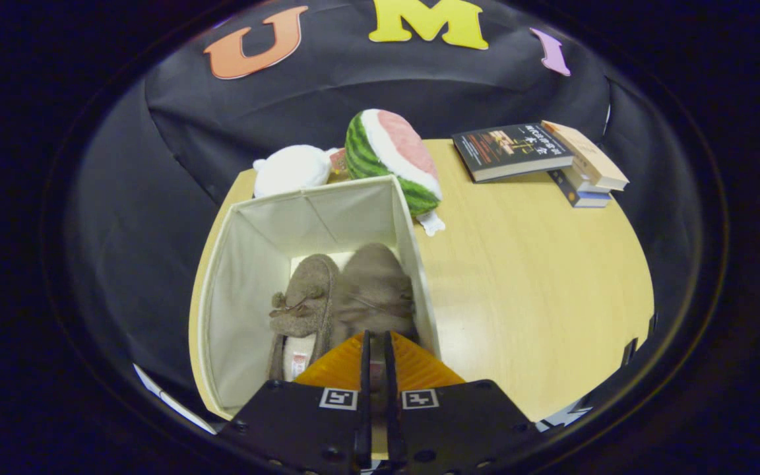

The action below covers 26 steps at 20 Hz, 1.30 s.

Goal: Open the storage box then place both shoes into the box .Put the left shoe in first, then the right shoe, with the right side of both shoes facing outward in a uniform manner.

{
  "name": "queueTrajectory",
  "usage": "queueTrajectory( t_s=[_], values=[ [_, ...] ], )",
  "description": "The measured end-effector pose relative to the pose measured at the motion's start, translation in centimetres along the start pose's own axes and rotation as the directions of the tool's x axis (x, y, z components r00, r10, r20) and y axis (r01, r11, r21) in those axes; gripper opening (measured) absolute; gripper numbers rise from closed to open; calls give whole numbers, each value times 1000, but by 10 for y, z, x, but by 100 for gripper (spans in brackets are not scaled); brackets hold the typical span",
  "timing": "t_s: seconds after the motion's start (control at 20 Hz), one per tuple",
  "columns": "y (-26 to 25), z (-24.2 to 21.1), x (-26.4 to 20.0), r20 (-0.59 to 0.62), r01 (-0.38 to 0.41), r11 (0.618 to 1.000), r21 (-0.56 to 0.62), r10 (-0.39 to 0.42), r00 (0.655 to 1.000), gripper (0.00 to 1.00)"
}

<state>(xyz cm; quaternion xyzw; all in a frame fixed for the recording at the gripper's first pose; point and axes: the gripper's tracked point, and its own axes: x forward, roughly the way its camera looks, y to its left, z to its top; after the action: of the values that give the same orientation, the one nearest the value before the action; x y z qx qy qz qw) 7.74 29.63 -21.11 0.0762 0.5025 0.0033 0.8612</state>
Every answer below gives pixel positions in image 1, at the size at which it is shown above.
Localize black cover book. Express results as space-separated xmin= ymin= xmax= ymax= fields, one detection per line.
xmin=451 ymin=123 xmax=575 ymax=183

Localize brown slipper shoe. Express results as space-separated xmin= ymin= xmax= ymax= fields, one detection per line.
xmin=331 ymin=242 xmax=419 ymax=396
xmin=267 ymin=254 xmax=341 ymax=382

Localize white plush toy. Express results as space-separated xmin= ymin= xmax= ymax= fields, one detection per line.
xmin=252 ymin=144 xmax=341 ymax=199

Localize blue cover book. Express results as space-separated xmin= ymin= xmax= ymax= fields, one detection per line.
xmin=548 ymin=169 xmax=613 ymax=209

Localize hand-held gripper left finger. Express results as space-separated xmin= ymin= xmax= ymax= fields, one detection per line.
xmin=220 ymin=330 xmax=372 ymax=474

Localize cream fabric storage box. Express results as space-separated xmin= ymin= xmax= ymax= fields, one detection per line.
xmin=197 ymin=175 xmax=441 ymax=420

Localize watermelon slice plush toy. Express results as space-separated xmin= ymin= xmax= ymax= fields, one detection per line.
xmin=344 ymin=109 xmax=447 ymax=237

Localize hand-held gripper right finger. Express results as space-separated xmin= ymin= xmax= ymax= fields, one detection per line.
xmin=383 ymin=330 xmax=536 ymax=474

